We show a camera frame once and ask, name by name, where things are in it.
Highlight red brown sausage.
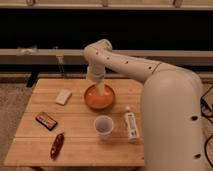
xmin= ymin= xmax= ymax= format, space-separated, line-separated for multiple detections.
xmin=50 ymin=133 xmax=64 ymax=160

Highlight brown chocolate bar packet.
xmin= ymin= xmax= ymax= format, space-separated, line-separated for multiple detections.
xmin=35 ymin=112 xmax=58 ymax=131

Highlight white sponge block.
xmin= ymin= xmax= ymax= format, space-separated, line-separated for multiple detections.
xmin=55 ymin=89 xmax=72 ymax=105

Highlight white squeeze bottle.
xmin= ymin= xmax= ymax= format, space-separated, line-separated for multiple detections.
xmin=124 ymin=106 xmax=140 ymax=143

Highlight wooden table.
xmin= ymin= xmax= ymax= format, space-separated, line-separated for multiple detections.
xmin=4 ymin=79 xmax=144 ymax=167

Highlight orange ceramic bowl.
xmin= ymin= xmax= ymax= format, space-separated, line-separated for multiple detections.
xmin=84 ymin=85 xmax=115 ymax=110

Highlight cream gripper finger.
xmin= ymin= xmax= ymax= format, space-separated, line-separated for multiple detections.
xmin=96 ymin=81 xmax=105 ymax=96

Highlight black cables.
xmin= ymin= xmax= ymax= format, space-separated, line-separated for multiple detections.
xmin=199 ymin=86 xmax=213 ymax=168

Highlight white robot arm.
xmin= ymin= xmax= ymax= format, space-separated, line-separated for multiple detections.
xmin=84 ymin=39 xmax=205 ymax=171

